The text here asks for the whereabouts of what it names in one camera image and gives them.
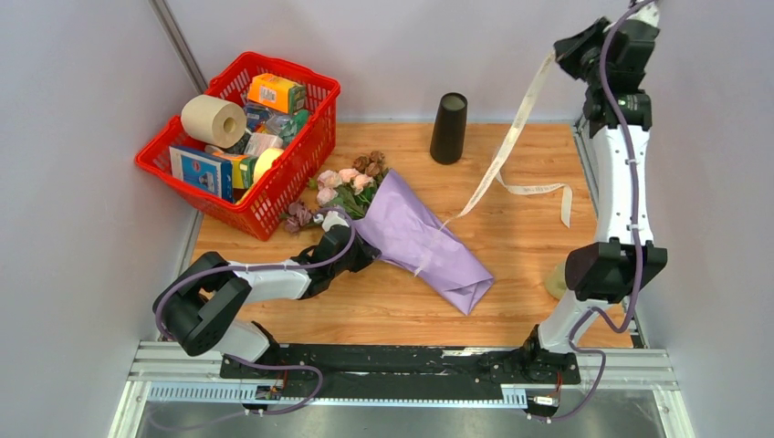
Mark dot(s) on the black tapered vase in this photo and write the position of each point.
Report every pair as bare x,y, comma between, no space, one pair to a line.
447,143

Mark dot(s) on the purple flower bouquet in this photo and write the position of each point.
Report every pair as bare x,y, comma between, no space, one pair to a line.
385,211

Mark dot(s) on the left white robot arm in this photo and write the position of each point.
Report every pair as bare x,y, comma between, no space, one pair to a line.
199,309

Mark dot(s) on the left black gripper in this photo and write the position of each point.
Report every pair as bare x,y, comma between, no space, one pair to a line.
368,255

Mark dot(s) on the pink wrapped packet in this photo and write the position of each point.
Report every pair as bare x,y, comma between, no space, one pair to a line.
259,142

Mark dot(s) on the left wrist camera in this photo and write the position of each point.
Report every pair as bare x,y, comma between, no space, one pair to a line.
333,218

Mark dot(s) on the cream ribbon with gold print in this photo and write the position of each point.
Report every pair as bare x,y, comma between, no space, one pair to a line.
499,159

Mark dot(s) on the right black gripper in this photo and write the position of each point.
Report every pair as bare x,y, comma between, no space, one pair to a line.
568,48

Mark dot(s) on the beige toilet paper roll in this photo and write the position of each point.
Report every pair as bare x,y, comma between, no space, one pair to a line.
215,121

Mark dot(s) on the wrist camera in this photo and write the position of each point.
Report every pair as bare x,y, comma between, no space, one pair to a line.
645,11
333,218

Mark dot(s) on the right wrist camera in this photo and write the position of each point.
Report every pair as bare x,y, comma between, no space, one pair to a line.
645,11

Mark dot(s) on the blue and white box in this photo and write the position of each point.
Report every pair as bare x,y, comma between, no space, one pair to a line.
202,170

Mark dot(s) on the green and yellow box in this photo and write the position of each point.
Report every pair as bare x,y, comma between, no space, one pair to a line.
243,167

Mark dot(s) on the orange and green box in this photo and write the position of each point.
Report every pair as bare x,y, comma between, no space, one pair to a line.
277,93

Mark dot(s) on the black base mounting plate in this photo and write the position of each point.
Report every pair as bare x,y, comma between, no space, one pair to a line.
406,372

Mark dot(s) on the aluminium frame rail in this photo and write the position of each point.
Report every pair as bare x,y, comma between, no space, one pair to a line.
175,376

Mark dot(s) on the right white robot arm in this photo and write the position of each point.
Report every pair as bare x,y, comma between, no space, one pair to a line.
622,258

